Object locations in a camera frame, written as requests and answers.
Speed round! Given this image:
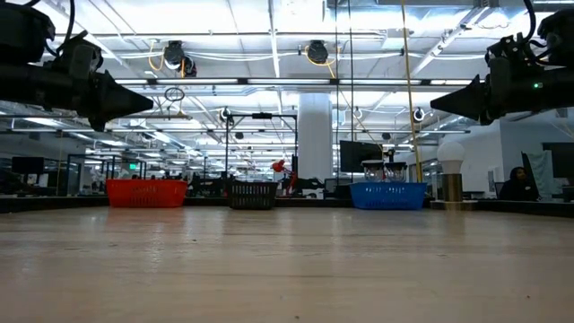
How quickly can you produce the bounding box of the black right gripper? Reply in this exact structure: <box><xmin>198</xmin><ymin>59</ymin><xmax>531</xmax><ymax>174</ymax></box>
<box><xmin>430</xmin><ymin>56</ymin><xmax>574</xmax><ymax>127</ymax></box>

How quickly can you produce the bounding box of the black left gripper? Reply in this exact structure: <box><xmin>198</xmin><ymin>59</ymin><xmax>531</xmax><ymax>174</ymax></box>
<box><xmin>0</xmin><ymin>62</ymin><xmax>154</xmax><ymax>133</ymax></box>

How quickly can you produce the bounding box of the white bulb on metal stand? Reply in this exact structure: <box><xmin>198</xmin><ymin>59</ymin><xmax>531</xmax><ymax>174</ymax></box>
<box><xmin>436</xmin><ymin>140</ymin><xmax>479</xmax><ymax>212</ymax></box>

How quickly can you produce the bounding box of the red plastic basket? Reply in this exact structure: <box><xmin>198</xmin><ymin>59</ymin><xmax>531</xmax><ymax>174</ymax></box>
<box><xmin>106</xmin><ymin>178</ymin><xmax>188</xmax><ymax>208</ymax></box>

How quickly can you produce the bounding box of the person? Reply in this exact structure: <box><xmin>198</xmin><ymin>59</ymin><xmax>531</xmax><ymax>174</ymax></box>
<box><xmin>498</xmin><ymin>166</ymin><xmax>539</xmax><ymax>202</ymax></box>

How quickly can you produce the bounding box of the black computer monitor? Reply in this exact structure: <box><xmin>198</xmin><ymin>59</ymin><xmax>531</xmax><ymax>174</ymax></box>
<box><xmin>541</xmin><ymin>142</ymin><xmax>574</xmax><ymax>179</ymax></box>
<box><xmin>11</xmin><ymin>155</ymin><xmax>45</xmax><ymax>175</ymax></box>
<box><xmin>339</xmin><ymin>139</ymin><xmax>386</xmax><ymax>174</ymax></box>

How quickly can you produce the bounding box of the blue plastic basket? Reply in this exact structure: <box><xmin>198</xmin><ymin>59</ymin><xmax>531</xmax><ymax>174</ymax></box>
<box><xmin>349</xmin><ymin>180</ymin><xmax>428</xmax><ymax>211</ymax></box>

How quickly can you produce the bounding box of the white square pillar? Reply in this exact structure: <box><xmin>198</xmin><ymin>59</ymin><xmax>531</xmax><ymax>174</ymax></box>
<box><xmin>298</xmin><ymin>92</ymin><xmax>334</xmax><ymax>180</ymax></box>

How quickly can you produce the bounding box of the black plastic basket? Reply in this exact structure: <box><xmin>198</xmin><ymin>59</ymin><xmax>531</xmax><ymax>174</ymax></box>
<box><xmin>226</xmin><ymin>179</ymin><xmax>279</xmax><ymax>211</ymax></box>

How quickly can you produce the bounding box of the red articulated desk lamp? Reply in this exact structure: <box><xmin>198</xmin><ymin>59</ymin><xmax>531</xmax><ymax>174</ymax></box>
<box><xmin>271</xmin><ymin>159</ymin><xmax>300</xmax><ymax>195</ymax></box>

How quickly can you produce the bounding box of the yellow cable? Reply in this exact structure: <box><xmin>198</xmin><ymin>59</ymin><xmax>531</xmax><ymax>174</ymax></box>
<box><xmin>400</xmin><ymin>0</ymin><xmax>423</xmax><ymax>183</ymax></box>

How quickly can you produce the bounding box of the black metal rack frame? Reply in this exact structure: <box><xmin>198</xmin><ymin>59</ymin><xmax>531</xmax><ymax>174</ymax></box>
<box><xmin>66</xmin><ymin>153</ymin><xmax>148</xmax><ymax>195</ymax></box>

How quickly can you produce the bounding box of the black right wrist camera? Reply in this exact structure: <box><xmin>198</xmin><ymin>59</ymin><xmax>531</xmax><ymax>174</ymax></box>
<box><xmin>483</xmin><ymin>33</ymin><xmax>537</xmax><ymax>68</ymax></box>

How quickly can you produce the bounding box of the black ceiling cable reel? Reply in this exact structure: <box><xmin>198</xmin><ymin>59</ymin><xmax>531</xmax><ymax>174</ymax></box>
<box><xmin>161</xmin><ymin>39</ymin><xmax>198</xmax><ymax>78</ymax></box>
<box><xmin>306</xmin><ymin>39</ymin><xmax>330</xmax><ymax>65</ymax></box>

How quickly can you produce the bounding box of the black left wrist camera cable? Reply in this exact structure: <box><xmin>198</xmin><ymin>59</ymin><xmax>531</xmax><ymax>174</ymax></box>
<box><xmin>44</xmin><ymin>0</ymin><xmax>77</xmax><ymax>57</ymax></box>

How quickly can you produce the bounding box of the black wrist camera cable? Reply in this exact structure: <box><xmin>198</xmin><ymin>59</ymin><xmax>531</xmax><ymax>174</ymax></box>
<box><xmin>44</xmin><ymin>0</ymin><xmax>77</xmax><ymax>57</ymax></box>
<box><xmin>522</xmin><ymin>0</ymin><xmax>539</xmax><ymax>46</ymax></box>

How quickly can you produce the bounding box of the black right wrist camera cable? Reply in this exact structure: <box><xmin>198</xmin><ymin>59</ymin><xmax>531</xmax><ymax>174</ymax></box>
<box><xmin>522</xmin><ymin>0</ymin><xmax>539</xmax><ymax>46</ymax></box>

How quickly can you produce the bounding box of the black aluminium table frame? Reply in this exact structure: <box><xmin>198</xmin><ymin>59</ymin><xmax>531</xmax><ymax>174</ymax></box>
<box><xmin>0</xmin><ymin>195</ymin><xmax>574</xmax><ymax>219</ymax></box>

